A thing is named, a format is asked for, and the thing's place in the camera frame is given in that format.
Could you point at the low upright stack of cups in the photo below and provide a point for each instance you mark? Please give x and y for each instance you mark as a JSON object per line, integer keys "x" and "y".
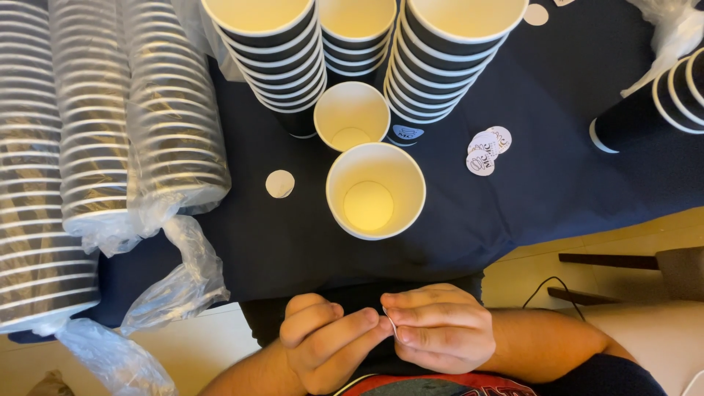
{"x": 356, "y": 38}

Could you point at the small white sticker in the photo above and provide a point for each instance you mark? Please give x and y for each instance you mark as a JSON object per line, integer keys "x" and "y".
{"x": 391, "y": 327}

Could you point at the large single paper cup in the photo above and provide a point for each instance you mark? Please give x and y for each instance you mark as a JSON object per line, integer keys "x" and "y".
{"x": 374, "y": 192}

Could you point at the dark wooden furniture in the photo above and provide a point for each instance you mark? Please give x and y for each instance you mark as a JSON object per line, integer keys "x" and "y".
{"x": 676, "y": 269}

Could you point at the slim plastic-wrapped cup stack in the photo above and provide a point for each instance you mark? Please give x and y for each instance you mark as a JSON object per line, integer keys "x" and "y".
{"x": 93, "y": 121}

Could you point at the upright stack of black cups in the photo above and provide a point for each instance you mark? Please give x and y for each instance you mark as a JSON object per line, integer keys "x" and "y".
{"x": 275, "y": 60}

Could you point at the lying stack of black cups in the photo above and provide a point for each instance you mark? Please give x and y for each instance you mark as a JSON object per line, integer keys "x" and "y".
{"x": 632, "y": 118}

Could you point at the person's right hand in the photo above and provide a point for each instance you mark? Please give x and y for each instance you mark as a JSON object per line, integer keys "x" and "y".
{"x": 456, "y": 335}

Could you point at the labelled upright stack of cups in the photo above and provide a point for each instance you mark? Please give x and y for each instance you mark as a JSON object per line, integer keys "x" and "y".
{"x": 440, "y": 71}

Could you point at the longest plastic-wrapped cup stack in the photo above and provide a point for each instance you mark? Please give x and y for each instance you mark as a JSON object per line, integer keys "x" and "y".
{"x": 38, "y": 192}

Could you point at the blank round paper disc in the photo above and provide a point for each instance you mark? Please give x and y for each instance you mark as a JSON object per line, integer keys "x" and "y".
{"x": 280, "y": 183}
{"x": 536, "y": 14}

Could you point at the crumpled clear plastic sleeve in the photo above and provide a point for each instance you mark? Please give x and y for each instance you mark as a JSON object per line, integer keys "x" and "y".
{"x": 668, "y": 33}

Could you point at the person's left hand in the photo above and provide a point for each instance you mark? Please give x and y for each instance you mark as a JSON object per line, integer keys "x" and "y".
{"x": 324, "y": 357}

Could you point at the dark blue tablecloth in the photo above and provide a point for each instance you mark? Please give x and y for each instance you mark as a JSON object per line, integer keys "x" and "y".
{"x": 522, "y": 187}

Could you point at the small single paper cup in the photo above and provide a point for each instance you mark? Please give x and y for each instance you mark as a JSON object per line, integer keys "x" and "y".
{"x": 352, "y": 115}

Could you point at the short plastic-wrapped cup stack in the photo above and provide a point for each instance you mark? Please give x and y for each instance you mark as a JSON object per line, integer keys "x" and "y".
{"x": 176, "y": 110}

